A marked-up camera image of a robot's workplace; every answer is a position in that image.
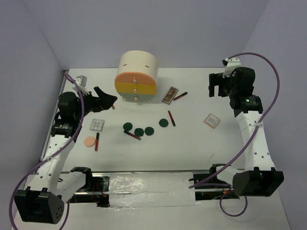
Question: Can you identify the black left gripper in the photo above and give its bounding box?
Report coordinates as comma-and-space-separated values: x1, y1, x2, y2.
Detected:
74, 86, 117, 120

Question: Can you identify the white pan makeup palette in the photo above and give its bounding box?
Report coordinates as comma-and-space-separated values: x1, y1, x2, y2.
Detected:
90, 119, 105, 132

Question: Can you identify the yellow drawer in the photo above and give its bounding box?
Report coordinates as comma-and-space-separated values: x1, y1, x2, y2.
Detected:
115, 82, 157, 95

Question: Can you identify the orange top drawer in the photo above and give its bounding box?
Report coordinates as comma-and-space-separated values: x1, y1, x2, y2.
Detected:
115, 72, 156, 85

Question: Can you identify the pink square compact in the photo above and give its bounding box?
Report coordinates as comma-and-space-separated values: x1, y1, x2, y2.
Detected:
203, 113, 221, 129

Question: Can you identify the brown eyeshadow palette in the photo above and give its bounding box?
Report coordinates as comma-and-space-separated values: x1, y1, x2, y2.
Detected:
162, 87, 178, 105

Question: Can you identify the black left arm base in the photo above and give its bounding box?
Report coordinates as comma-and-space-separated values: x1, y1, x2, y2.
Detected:
70, 167, 110, 207

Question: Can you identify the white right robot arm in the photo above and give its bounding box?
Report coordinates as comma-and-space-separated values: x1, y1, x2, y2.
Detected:
208, 67, 284, 196

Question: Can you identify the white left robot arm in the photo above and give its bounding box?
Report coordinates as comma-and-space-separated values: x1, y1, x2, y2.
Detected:
14, 87, 117, 224

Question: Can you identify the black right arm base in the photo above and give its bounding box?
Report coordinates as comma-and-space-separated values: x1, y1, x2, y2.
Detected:
189, 164, 233, 201

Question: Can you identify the peach round makeup puff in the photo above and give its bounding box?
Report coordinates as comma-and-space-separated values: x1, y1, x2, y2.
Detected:
84, 136, 96, 148

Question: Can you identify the cream round drawer cabinet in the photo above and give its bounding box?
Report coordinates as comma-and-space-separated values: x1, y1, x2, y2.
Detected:
114, 49, 159, 104

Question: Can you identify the green round pad leftmost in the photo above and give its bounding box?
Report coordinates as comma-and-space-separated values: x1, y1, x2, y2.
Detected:
123, 122, 133, 132

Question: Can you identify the red lip gloss by pads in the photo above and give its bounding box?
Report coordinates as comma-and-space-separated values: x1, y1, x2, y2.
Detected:
124, 130, 142, 140

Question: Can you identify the green round pad folded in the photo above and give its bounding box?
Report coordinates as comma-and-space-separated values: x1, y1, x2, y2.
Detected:
134, 128, 144, 137

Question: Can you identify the green round pad rightmost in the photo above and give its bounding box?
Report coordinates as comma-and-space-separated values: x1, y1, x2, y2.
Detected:
159, 118, 169, 127

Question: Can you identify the clear plastic sheet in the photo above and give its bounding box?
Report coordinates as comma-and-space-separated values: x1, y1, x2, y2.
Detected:
108, 172, 196, 208

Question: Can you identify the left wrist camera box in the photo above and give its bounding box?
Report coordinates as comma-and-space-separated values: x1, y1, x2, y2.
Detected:
74, 75, 88, 94

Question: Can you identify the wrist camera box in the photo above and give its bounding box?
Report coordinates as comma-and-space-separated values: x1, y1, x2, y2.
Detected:
74, 75, 88, 94
222, 57, 241, 78

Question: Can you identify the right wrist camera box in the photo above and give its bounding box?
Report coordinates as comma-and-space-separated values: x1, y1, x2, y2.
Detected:
222, 57, 241, 78

